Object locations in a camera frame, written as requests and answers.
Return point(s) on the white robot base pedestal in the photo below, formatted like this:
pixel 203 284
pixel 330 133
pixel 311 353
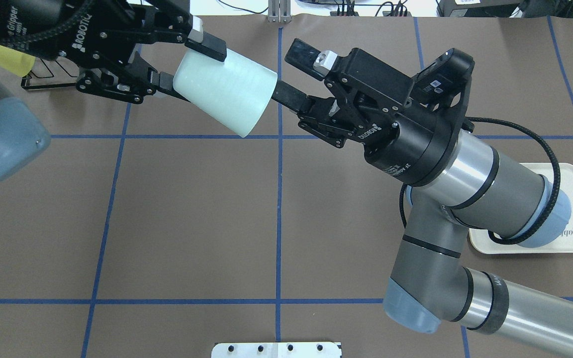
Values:
pixel 278 350

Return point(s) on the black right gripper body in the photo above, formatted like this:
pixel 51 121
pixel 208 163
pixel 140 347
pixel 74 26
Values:
pixel 406 154

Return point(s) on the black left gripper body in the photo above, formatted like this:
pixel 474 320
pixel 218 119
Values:
pixel 15 22

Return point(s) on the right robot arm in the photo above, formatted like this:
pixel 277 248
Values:
pixel 480 188

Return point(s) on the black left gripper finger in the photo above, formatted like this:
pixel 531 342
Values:
pixel 205 43
pixel 163 83

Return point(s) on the light green cup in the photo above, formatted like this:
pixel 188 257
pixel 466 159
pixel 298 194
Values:
pixel 234 92

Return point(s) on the cream rabbit tray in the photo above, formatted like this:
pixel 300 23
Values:
pixel 560 221

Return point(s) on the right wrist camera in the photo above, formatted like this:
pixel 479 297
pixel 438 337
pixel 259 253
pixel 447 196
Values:
pixel 447 75

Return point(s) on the yellow cup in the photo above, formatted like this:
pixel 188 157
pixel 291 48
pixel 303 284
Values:
pixel 16 62

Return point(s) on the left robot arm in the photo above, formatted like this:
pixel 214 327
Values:
pixel 22 136

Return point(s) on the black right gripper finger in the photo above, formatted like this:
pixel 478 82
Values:
pixel 315 63
pixel 294 99

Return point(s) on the blue tape grid lines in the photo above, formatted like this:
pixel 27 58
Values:
pixel 152 231

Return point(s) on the black wire cup rack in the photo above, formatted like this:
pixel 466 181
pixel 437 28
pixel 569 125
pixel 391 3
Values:
pixel 48 75

